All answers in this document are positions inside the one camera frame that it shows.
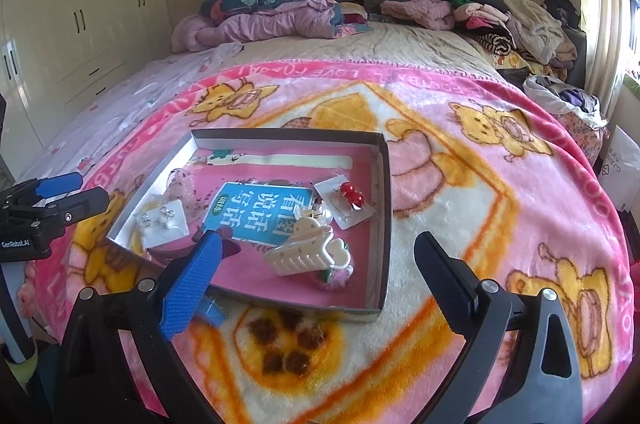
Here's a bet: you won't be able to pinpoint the red ball earrings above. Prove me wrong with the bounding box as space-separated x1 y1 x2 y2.
314 175 374 230

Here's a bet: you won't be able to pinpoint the beige bed sheet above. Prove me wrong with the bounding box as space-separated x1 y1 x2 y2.
18 22 503 180

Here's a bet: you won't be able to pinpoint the cream white claw clip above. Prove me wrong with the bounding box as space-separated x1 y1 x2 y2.
262 217 352 277

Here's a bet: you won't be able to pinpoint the pile of mixed clothes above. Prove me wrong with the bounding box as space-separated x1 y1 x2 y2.
450 0 587 86

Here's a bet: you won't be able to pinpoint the folded pink knit garment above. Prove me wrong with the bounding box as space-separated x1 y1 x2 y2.
380 0 454 31

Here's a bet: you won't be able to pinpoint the pink fuzzy hair clip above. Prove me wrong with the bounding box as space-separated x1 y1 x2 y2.
317 265 354 292

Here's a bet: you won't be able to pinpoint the pink book with blue label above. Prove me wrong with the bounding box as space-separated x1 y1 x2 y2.
164 145 374 305

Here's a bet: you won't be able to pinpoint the person's left hand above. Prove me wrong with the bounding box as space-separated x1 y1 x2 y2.
16 262 37 318

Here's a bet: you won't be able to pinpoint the small blue box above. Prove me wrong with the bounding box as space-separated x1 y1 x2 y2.
195 296 227 328

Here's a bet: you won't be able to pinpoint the grey bag of clothes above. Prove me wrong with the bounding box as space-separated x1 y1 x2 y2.
523 75 608 129

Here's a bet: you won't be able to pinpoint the pearl earrings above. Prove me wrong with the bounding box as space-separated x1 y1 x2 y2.
136 200 190 250

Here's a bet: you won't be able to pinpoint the white built-in wardrobe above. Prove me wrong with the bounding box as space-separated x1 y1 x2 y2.
1 0 170 178

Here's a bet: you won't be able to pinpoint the white plastic bag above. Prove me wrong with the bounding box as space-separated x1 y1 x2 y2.
599 126 639 212

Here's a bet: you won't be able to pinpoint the pink crumpled quilt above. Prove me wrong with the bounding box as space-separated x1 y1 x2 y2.
170 0 372 54

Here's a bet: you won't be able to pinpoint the dark maroon oval hair clip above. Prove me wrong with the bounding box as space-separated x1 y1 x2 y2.
214 226 241 259

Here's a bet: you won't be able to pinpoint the pink cartoon bear blanket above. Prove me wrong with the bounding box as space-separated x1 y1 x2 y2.
36 61 634 423

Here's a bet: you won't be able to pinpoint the cream window curtain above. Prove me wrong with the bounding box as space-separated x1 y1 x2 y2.
580 0 639 118

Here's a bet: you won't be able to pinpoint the sheer pink dotted bow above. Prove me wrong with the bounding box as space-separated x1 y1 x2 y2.
164 167 216 225

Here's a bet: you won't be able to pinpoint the grey cardboard tray box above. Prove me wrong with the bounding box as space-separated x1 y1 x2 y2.
107 128 390 321

